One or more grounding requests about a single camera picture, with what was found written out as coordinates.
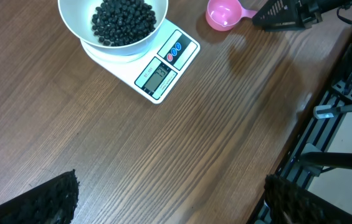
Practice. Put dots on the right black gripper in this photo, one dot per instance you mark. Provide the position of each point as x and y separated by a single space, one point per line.
282 15

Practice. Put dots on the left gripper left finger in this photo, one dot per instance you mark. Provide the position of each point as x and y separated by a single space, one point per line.
54 201

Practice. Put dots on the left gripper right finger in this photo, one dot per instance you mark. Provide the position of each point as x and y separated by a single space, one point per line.
289 203

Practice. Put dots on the pink plastic measuring scoop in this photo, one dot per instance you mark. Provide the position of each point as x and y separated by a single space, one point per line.
223 15

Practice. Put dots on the white digital kitchen scale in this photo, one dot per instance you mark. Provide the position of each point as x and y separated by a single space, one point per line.
154 72

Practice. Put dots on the black beans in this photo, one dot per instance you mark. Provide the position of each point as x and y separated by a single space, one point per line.
118 23

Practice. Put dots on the right grey rail clamp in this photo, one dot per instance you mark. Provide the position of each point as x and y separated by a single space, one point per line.
329 111

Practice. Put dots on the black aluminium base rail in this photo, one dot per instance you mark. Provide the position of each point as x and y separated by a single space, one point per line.
315 136

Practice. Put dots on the white ceramic bowl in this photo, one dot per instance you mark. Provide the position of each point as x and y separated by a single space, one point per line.
77 16

